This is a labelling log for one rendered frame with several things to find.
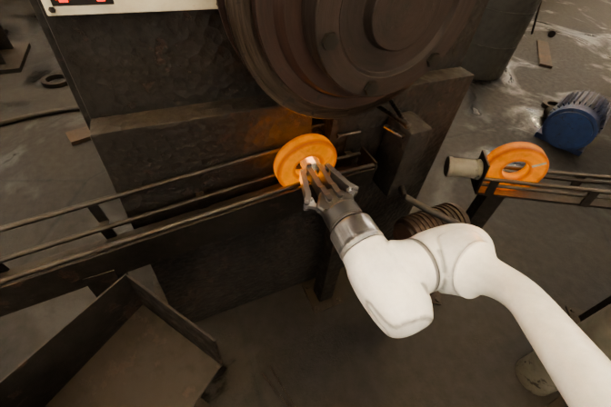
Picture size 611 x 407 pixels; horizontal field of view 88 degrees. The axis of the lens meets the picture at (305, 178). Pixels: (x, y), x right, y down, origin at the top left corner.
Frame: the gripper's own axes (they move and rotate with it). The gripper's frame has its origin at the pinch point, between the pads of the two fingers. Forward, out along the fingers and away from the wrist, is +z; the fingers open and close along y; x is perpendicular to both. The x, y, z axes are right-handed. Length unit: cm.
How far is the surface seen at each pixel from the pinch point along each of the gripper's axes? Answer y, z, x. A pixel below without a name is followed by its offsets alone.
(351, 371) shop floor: 11, -33, -75
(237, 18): -14.9, -1.5, 32.5
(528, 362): 66, -56, -65
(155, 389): -40, -30, -15
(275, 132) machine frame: -5.1, 7.0, 3.6
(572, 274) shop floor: 127, -39, -75
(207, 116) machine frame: -19.9, 7.5, 10.5
